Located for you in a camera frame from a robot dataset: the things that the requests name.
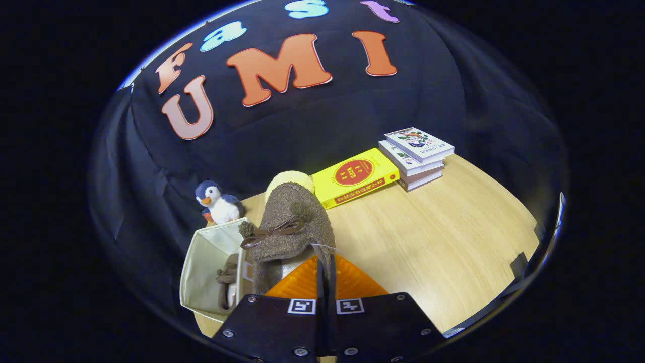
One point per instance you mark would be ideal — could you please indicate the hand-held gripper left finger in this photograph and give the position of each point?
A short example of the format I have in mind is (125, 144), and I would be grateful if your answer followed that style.
(272, 327)

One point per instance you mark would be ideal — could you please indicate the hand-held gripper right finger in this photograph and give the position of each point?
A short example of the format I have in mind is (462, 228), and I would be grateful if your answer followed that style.
(383, 327)

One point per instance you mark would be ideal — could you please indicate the brown fuzzy shoe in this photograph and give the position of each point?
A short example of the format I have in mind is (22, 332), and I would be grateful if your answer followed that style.
(292, 206)
(228, 282)

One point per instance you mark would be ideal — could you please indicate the beige fabric storage box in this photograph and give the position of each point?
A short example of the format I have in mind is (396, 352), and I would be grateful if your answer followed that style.
(201, 272)

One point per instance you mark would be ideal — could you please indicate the penguin plush toy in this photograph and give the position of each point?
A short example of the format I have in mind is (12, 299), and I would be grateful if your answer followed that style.
(221, 206)

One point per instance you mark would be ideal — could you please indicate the yellow round plush bun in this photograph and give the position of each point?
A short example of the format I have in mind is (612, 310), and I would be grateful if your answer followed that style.
(295, 177)

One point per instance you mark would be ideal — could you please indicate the yellow book with red circle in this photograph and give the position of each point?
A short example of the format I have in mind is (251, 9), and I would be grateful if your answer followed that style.
(352, 176)

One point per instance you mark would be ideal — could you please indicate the white book with colourful cover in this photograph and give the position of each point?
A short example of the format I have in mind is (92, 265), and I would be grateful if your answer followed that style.
(418, 143)

